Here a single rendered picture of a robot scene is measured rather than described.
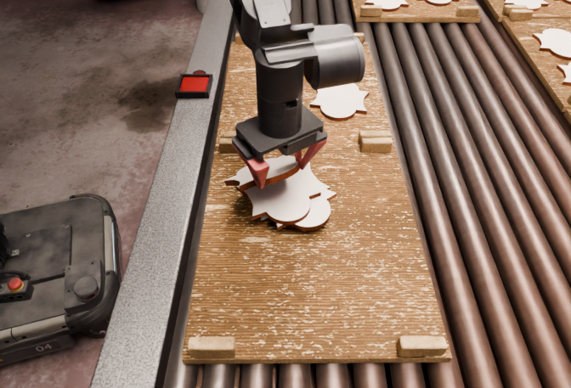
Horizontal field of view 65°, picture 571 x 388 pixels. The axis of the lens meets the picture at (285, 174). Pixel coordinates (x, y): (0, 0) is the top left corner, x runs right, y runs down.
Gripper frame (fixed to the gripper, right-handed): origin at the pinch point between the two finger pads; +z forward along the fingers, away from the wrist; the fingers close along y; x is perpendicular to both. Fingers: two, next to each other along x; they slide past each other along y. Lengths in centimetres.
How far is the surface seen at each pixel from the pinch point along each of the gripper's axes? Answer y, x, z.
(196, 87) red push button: 5.7, 43.9, 12.8
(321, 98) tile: 25.4, 23.0, 10.8
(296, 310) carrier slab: -6.7, -14.5, 11.2
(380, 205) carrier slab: 16.2, -6.3, 11.4
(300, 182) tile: 5.5, 2.3, 7.4
